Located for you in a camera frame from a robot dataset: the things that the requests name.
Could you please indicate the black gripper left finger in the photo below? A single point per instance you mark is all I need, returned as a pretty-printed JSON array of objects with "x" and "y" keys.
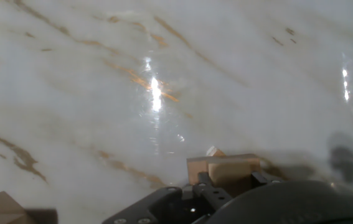
[{"x": 163, "y": 207}]

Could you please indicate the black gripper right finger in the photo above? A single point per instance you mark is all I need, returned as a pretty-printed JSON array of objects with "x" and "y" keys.
[{"x": 263, "y": 177}]

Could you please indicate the white marble pattern sheet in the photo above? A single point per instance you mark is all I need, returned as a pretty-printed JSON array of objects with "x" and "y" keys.
[{"x": 101, "y": 77}]

